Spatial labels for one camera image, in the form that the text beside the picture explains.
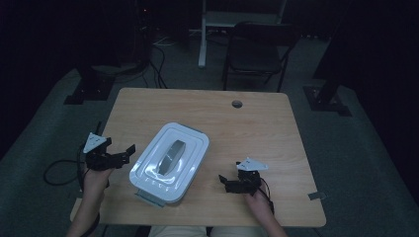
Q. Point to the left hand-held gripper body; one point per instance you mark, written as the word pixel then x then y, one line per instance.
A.
pixel 99 161

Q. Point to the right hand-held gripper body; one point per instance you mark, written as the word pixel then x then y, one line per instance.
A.
pixel 248 181

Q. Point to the clear plastic storage box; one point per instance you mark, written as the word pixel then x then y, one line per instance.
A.
pixel 150 197

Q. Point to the person's left hand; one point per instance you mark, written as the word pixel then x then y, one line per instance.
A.
pixel 95 182

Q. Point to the person's right hand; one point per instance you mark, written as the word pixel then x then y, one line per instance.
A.
pixel 258 204

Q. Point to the small black stick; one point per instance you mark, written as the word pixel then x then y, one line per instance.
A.
pixel 98 126

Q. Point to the grey tape strip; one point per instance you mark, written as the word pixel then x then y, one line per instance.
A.
pixel 317 196

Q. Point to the black stand with flat base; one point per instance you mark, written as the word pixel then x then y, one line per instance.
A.
pixel 326 100
pixel 90 89

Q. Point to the grey round stand base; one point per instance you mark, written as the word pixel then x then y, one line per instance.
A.
pixel 115 69

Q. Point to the black folding chair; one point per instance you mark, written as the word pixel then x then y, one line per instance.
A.
pixel 257 49

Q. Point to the white desk frame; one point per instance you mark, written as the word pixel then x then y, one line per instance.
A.
pixel 202 42

